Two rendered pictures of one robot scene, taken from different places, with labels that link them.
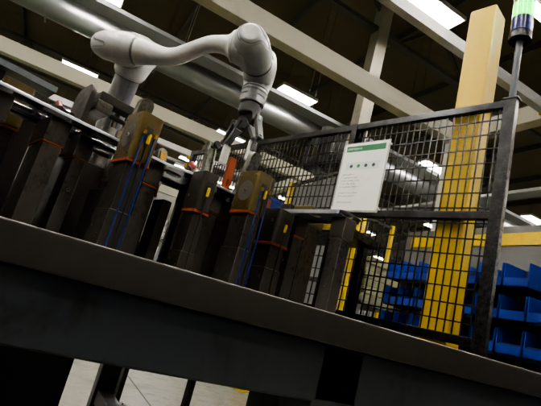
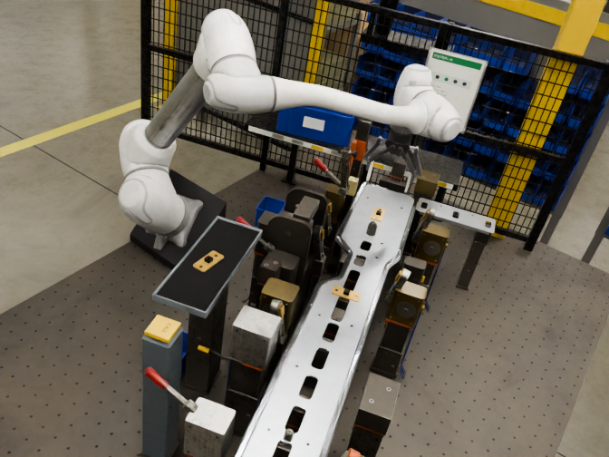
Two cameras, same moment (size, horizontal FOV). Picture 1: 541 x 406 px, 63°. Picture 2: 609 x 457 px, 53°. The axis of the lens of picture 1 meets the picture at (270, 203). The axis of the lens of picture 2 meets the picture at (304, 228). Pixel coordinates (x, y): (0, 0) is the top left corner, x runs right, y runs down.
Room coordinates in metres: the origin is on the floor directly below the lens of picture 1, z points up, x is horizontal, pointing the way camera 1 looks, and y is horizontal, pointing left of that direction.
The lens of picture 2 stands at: (0.09, 1.45, 2.17)
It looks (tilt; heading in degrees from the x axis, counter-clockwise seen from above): 35 degrees down; 323
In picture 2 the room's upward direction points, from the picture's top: 11 degrees clockwise
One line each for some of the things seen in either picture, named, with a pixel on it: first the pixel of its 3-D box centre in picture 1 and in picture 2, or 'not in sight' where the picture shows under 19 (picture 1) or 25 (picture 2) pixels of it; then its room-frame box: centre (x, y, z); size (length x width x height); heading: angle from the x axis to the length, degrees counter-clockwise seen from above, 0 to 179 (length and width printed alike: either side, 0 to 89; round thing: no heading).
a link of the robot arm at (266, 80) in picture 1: (260, 68); (414, 92); (1.38, 0.15, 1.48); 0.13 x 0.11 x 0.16; 171
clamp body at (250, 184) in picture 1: (244, 234); (426, 270); (1.19, 0.05, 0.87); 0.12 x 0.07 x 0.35; 42
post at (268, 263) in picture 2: (11, 159); (263, 316); (1.18, 0.71, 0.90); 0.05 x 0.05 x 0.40; 42
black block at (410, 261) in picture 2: (193, 226); (408, 296); (1.13, 0.18, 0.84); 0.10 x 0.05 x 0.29; 42
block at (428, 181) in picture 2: (298, 259); (417, 214); (1.48, -0.14, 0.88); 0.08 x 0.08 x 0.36; 42
